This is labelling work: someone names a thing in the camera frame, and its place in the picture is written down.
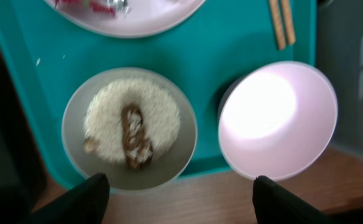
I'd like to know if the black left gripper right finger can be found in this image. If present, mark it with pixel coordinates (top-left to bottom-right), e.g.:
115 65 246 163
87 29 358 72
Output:
252 175 333 224

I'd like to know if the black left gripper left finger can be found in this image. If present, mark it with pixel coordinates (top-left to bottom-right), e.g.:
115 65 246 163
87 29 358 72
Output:
22 173 110 224

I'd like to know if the brown food piece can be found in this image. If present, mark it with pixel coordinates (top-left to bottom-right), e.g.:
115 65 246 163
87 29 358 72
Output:
121 103 154 170

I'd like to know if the white rice pile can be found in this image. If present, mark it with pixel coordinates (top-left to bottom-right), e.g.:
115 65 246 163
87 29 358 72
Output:
83 78 180 163

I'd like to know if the grey bowl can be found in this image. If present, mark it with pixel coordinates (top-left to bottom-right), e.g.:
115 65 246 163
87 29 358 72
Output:
62 67 198 194

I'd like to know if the red snack wrapper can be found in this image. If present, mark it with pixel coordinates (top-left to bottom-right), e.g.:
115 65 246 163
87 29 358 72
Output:
54 0 131 17

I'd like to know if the grey dishwasher rack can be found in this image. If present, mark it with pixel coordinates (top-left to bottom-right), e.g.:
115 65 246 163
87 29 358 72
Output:
316 0 363 159

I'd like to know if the black tray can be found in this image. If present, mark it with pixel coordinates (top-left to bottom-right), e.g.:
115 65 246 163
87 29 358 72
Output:
0 56 47 223

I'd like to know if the pink bowl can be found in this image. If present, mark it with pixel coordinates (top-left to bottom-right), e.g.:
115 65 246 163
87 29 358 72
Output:
218 61 338 181

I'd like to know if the teal plastic tray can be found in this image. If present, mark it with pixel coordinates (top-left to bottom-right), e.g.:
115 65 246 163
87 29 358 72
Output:
0 0 317 189

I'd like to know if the wooden chopstick left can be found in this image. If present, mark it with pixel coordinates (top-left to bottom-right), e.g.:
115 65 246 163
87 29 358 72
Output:
269 0 287 50

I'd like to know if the wooden chopstick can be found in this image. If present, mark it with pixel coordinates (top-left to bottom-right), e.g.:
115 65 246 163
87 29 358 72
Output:
280 0 296 45
269 0 287 50

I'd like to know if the large white pink plate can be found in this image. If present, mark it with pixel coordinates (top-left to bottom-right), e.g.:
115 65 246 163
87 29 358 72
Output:
45 0 205 39

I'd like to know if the wooden chopstick right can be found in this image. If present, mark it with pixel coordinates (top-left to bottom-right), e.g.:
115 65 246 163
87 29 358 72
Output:
280 0 296 45

